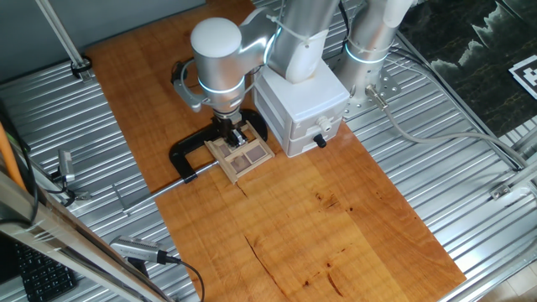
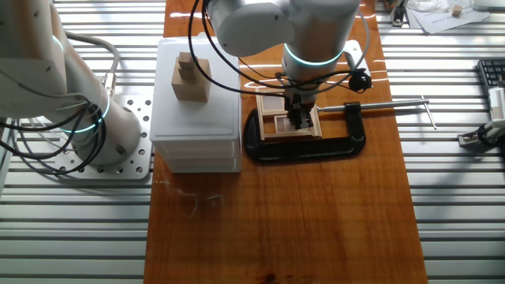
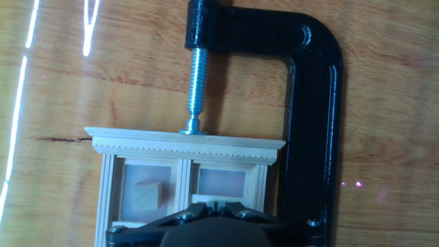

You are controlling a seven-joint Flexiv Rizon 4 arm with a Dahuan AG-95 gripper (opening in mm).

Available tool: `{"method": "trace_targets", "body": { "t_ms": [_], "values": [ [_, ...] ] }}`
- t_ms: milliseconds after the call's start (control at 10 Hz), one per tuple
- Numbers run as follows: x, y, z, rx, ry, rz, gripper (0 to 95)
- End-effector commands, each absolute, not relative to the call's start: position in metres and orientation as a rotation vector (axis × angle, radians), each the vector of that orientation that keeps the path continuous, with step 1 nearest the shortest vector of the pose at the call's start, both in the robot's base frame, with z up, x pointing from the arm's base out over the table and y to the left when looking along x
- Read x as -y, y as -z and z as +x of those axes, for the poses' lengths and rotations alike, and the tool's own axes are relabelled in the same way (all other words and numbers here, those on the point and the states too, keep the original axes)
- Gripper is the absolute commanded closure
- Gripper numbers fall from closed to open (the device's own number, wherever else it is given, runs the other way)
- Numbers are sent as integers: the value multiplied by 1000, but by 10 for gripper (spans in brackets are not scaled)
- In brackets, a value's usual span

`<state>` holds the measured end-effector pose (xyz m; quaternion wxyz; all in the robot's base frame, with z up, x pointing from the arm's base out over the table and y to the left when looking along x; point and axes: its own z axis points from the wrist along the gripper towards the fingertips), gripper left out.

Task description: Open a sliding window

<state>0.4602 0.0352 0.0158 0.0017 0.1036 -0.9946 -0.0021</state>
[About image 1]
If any orange tube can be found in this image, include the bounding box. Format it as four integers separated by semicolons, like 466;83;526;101
0;121;26;192

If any black and white fiducial marker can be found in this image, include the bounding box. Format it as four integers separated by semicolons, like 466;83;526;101
508;55;537;101

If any small metal corner bracket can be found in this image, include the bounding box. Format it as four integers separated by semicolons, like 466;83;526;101
489;183;512;201

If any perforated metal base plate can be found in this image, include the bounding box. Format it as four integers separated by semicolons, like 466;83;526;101
331;54;402;121

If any aluminium frame rail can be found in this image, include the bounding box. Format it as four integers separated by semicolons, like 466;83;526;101
501;159;537;198

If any silver depth camera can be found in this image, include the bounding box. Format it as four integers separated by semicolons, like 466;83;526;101
109;235;169;278
57;149;76;184

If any white plastic drawer cabinet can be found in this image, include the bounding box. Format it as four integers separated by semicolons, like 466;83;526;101
253;58;352;159

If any black keyboard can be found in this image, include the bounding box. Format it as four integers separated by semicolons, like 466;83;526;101
12;241;79;302

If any aluminium frame pole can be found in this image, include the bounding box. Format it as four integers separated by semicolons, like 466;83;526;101
34;0;94;83

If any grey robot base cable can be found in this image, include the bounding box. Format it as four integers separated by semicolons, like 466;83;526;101
364;83;529;169

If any wrist camera on silver bracket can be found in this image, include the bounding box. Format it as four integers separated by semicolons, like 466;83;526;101
170;60;209;113

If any miniature wooden sliding window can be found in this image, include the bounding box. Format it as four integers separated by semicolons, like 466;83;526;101
204;120;276;185

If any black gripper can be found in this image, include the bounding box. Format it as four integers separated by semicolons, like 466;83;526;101
211;113;248;148

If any aluminium frame beam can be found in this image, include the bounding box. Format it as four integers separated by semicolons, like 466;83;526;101
0;169;175;302

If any orange-brown wooden board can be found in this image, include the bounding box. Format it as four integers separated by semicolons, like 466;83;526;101
85;0;467;302

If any black camera cable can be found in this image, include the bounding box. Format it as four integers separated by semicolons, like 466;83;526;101
165;254;206;302

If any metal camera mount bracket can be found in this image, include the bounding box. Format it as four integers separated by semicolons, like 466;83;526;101
62;188;92;202

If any black C-clamp with steel screw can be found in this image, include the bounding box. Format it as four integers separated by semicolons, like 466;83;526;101
112;108;269;216

